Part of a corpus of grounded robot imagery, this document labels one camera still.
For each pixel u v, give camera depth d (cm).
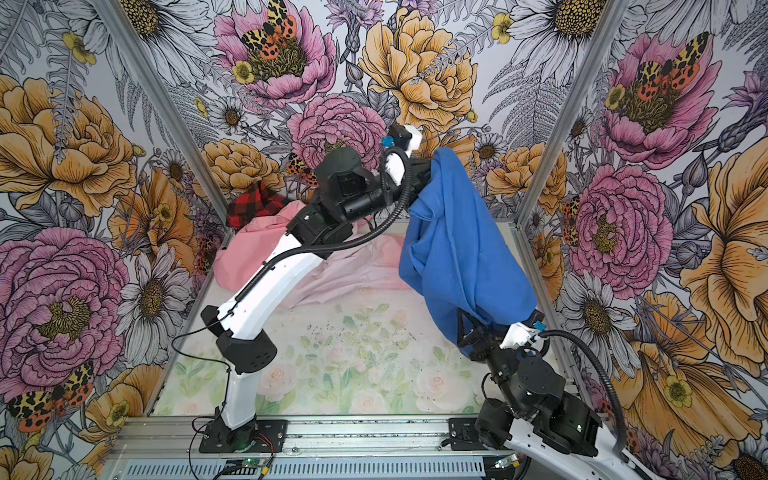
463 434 74
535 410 47
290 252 45
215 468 71
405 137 46
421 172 52
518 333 55
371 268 103
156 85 84
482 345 56
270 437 74
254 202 105
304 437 76
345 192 47
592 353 41
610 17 72
